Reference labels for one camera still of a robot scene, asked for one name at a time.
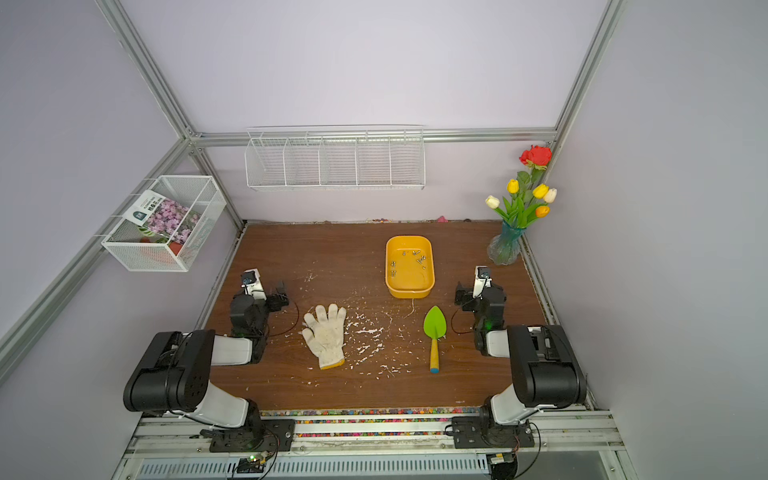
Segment green trowel yellow handle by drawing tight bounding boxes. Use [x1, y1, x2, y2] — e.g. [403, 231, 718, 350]
[423, 306, 447, 374]

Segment white cotton work glove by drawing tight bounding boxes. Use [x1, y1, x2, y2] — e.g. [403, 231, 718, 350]
[302, 304, 346, 370]

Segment yellow plastic storage box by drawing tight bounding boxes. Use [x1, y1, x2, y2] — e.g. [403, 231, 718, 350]
[385, 235, 436, 299]

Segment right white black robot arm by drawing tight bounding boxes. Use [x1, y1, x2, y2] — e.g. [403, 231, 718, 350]
[454, 279, 587, 427]

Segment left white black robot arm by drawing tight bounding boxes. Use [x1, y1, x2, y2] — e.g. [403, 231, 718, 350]
[123, 271, 290, 435]

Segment glass vase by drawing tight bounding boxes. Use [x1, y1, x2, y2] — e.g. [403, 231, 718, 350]
[487, 222, 525, 266]

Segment artificial tulip rose bouquet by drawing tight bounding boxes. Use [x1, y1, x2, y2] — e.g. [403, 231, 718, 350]
[485, 145, 557, 230]

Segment pink potted flowers with label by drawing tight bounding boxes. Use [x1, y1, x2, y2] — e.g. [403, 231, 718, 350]
[122, 190, 200, 256]

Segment small green circuit board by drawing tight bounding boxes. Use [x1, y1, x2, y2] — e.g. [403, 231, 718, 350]
[235, 456, 267, 474]

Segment right small circuit board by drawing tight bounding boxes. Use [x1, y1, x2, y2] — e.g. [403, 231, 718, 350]
[486, 452, 518, 480]

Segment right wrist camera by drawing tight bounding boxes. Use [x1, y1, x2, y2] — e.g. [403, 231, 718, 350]
[472, 266, 492, 298]

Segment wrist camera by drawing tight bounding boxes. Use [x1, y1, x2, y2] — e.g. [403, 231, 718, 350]
[241, 269, 267, 300]
[472, 266, 492, 298]

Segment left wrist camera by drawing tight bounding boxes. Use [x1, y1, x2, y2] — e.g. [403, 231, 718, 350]
[241, 269, 267, 300]

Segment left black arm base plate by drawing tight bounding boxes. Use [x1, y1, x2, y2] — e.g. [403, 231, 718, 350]
[200, 418, 296, 453]

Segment small white wire basket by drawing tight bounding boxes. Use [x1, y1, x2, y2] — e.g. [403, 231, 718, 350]
[102, 175, 226, 273]

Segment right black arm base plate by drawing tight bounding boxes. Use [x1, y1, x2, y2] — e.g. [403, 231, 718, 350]
[444, 416, 535, 450]

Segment long white wire shelf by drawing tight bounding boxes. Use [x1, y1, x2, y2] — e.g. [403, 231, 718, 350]
[244, 124, 427, 191]

